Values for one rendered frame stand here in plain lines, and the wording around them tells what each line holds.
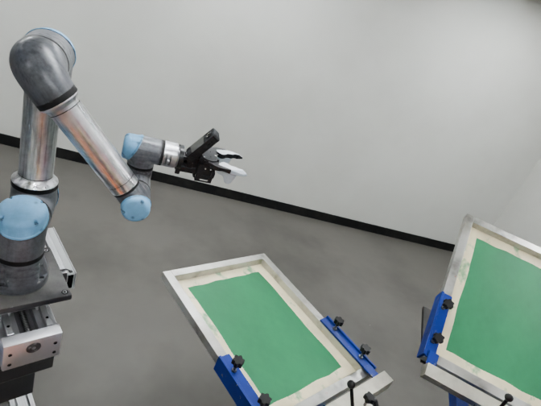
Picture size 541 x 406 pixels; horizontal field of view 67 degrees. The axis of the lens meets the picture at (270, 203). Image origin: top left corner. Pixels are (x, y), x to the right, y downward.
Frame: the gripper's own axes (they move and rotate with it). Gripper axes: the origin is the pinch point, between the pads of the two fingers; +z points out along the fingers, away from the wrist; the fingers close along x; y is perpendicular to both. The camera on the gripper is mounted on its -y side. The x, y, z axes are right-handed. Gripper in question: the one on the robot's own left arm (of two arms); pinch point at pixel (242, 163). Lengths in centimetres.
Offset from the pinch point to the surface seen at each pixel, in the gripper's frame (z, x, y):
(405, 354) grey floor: 215, -46, 175
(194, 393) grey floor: 32, -14, 171
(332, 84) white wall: 161, -273, 49
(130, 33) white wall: -38, -295, 68
